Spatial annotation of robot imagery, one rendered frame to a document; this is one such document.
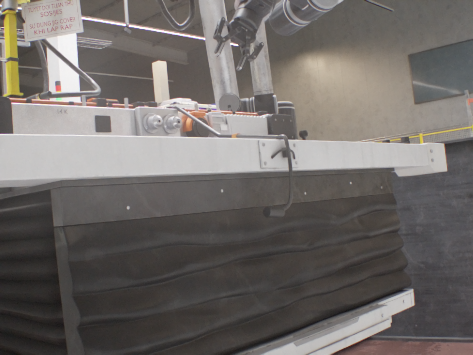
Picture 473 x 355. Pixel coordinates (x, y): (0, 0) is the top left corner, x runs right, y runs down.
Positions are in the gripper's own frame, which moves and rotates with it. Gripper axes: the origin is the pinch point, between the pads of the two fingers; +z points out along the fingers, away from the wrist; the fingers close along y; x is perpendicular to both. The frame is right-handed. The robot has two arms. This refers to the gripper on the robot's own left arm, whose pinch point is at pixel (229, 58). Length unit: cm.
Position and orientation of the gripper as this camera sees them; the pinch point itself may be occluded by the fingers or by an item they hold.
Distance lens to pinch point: 157.2
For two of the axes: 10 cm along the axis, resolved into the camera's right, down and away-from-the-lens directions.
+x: 4.4, -1.7, -8.8
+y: -8.3, -4.6, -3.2
